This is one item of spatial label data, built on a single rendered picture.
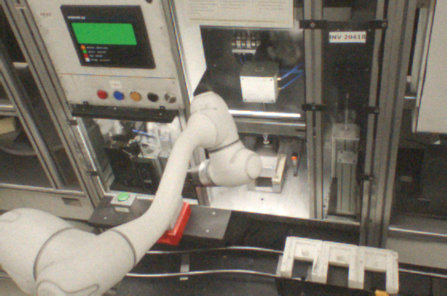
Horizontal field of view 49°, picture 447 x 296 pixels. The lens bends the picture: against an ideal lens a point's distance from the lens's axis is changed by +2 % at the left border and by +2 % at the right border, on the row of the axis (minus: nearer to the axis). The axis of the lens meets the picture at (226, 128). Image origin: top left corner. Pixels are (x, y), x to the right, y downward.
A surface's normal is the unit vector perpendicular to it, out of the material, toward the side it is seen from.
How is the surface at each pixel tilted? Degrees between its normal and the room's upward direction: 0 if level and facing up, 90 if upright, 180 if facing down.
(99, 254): 30
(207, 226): 0
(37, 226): 7
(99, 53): 90
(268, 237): 90
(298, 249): 0
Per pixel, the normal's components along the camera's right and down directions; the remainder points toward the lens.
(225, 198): -0.12, -0.78
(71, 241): 0.15, -0.84
